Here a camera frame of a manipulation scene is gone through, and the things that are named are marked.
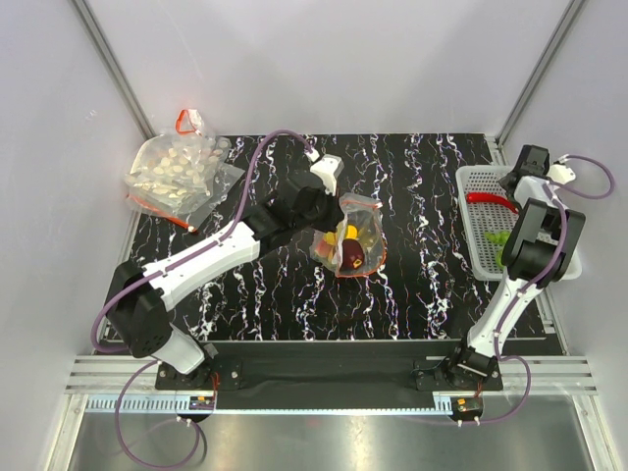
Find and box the green cabbage ball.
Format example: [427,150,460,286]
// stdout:
[495,247,505,270]

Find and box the orange bag loop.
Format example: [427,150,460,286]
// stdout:
[175,109,204,135]

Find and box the dark purple plum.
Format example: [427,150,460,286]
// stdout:
[340,239,365,272]

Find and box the red chili pepper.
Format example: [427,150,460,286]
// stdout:
[465,192,518,214]

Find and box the pile of spare bags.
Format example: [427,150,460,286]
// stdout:
[124,133,244,232]

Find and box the green grapes bunch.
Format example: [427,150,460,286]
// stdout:
[485,231,511,246]

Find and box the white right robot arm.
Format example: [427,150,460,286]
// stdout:
[441,144,586,390]

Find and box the clear orange-zip bag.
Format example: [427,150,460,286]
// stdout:
[310,193,387,279]

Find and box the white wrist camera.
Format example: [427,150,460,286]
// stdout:
[547,160,576,184]
[305,149,343,195]

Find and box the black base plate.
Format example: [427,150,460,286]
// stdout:
[155,340,501,392]

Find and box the yellow orange mango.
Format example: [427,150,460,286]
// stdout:
[343,225,358,239]

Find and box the white plastic basket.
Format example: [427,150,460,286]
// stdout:
[454,165,584,282]

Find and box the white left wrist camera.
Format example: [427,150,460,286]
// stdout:
[305,149,343,195]

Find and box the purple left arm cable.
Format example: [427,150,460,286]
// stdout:
[91,128,320,465]

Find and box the watermelon slice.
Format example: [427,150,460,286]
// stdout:
[315,240,336,261]

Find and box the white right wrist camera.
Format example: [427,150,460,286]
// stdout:
[547,160,576,184]

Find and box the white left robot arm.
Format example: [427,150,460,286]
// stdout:
[105,170,343,389]

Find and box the yellow starfruit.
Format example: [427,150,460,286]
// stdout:
[323,232,338,247]

